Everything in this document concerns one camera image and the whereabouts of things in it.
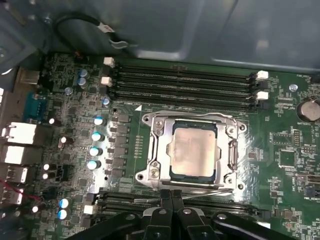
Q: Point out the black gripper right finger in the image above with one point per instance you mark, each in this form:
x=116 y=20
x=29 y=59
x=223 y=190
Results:
x=190 y=225

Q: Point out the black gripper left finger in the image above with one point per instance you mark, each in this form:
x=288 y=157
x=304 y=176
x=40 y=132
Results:
x=160 y=225

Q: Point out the metal locking lever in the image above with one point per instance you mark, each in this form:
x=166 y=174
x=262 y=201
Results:
x=190 y=114
x=212 y=193

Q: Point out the silver CPU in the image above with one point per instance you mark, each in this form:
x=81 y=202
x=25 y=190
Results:
x=193 y=150

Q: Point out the metal socket cover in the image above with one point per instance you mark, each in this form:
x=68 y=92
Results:
x=165 y=150

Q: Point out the black RAM slot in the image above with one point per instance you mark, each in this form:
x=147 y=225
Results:
x=187 y=71
x=115 y=206
x=187 y=80
x=187 y=89
x=115 y=195
x=187 y=98

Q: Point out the CPU socket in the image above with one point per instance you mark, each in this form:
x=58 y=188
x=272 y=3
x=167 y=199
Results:
x=143 y=120

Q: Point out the green motherboard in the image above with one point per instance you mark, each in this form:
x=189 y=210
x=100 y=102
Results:
x=275 y=155

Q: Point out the metal rear port block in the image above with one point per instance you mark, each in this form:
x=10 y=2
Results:
x=20 y=133
x=20 y=155

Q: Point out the coin battery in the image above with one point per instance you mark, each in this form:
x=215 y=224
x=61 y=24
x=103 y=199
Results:
x=308 y=110

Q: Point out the blue rear port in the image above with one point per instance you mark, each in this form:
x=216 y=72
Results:
x=35 y=107

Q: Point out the black PC case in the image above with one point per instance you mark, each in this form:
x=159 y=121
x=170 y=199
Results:
x=175 y=25

